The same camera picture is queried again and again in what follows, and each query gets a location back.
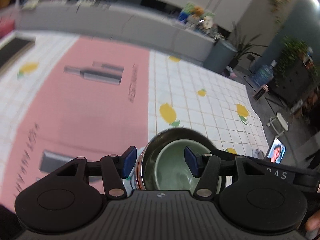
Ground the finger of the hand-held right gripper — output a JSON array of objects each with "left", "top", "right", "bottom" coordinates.
[{"left": 210, "top": 149, "right": 251, "bottom": 161}]

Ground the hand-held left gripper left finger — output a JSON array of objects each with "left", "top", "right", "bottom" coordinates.
[{"left": 51, "top": 146, "right": 137, "bottom": 198}]

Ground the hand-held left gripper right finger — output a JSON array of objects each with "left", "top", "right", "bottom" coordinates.
[{"left": 184, "top": 146, "right": 265, "bottom": 198}]

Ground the green ceramic bowl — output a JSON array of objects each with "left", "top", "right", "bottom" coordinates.
[{"left": 154, "top": 140, "right": 223, "bottom": 190}]

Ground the orange steel bowl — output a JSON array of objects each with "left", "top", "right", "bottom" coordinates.
[{"left": 136, "top": 127, "right": 223, "bottom": 190}]

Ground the person's right hand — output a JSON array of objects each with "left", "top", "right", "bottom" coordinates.
[{"left": 305, "top": 211, "right": 320, "bottom": 233}]

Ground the smartphone with lit screen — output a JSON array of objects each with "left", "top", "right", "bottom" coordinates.
[{"left": 267, "top": 137, "right": 287, "bottom": 164}]

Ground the white round stand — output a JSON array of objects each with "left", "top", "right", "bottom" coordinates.
[{"left": 266, "top": 112, "right": 290, "bottom": 133}]

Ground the lemon print checked tablecloth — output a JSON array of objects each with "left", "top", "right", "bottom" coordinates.
[{"left": 0, "top": 31, "right": 266, "bottom": 200}]

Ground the pink placemat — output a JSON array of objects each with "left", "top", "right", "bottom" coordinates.
[{"left": 0, "top": 36, "right": 150, "bottom": 203}]

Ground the pink slipper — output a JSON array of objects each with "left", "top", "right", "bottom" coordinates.
[{"left": 222, "top": 66, "right": 238, "bottom": 79}]

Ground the blue water jug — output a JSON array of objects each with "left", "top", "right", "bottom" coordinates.
[{"left": 252, "top": 60, "right": 275, "bottom": 87}]

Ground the grey trash bin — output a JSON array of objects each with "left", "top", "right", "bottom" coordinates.
[{"left": 210, "top": 40, "right": 237, "bottom": 74}]

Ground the long-leaf potted plant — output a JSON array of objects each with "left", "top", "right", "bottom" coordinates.
[{"left": 229, "top": 22, "right": 268, "bottom": 68}]

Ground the bushy green plant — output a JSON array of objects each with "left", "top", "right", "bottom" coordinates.
[{"left": 275, "top": 36, "right": 316, "bottom": 101}]

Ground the white round fan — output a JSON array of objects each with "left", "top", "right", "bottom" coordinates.
[{"left": 202, "top": 14, "right": 215, "bottom": 30}]

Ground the white marble console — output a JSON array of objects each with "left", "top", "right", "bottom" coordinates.
[{"left": 15, "top": 2, "right": 216, "bottom": 63}]

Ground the brown teddy bear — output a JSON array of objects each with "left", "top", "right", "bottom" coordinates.
[{"left": 191, "top": 5, "right": 208, "bottom": 25}]

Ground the green landscape painting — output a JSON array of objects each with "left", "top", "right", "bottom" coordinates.
[{"left": 178, "top": 4, "right": 195, "bottom": 23}]

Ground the black notebook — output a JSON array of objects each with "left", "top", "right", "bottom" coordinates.
[{"left": 0, "top": 37, "right": 36, "bottom": 68}]

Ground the hanging vine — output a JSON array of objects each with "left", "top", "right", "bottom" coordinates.
[{"left": 265, "top": 0, "right": 293, "bottom": 23}]

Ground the pink storage box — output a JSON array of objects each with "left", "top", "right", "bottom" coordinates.
[{"left": 0, "top": 17, "right": 16, "bottom": 34}]

